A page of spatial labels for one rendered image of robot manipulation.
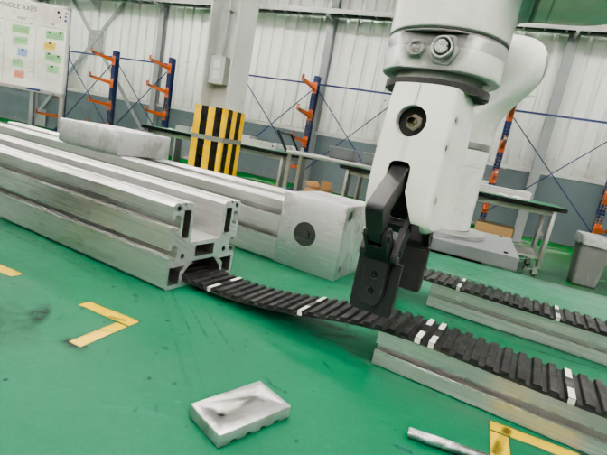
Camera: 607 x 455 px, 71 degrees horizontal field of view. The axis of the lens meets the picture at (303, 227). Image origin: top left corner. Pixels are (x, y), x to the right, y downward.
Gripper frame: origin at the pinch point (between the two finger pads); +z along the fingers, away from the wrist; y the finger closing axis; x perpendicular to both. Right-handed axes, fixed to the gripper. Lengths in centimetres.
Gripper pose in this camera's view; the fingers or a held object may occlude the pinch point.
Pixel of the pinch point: (390, 283)
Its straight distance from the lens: 35.5
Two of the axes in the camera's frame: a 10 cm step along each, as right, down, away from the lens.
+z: -1.8, 9.6, 1.9
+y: 4.8, -0.8, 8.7
